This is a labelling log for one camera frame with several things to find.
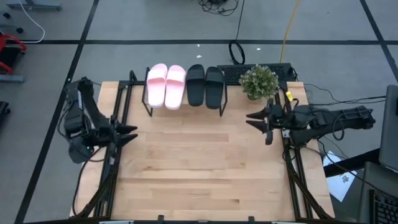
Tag red and black cart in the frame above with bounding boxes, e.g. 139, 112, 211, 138
0, 32, 27, 75

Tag grey laptop lid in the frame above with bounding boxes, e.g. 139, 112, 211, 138
378, 84, 398, 174

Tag small potted green plant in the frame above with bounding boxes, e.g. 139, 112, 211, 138
238, 63, 280, 101

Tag white paper sheet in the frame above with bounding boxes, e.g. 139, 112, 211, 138
322, 150, 358, 202

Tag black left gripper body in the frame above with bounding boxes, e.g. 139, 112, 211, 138
91, 114, 119, 157

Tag grey stand base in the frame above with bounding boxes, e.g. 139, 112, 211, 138
0, 74, 25, 84
6, 0, 62, 12

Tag black perforated computer case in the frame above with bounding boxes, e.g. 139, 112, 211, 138
216, 63, 297, 86

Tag black keyboard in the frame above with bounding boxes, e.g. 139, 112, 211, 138
369, 189, 398, 224

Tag black slide sandal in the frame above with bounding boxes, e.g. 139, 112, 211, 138
204, 66, 226, 110
185, 63, 206, 108

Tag tangled black cable bundle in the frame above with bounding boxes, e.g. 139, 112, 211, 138
198, 0, 240, 17

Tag yellow floor cable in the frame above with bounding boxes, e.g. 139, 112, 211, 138
279, 0, 302, 63

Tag white floor cable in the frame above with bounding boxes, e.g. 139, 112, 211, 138
17, 0, 46, 44

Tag thin black power cables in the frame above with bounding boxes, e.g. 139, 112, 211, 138
303, 83, 387, 107

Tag black aluminium frame rails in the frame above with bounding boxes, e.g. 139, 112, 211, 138
273, 80, 334, 220
73, 70, 147, 218

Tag wooden shelf with black legs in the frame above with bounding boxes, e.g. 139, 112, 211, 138
141, 66, 229, 118

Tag coiled black floor cable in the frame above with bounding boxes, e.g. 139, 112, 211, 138
228, 40, 246, 65

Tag black desk bar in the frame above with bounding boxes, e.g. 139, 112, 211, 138
323, 147, 382, 178

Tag pink slide sandal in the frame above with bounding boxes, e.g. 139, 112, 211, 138
146, 63, 169, 110
164, 64, 187, 111

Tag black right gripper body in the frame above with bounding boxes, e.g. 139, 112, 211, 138
264, 98, 294, 146

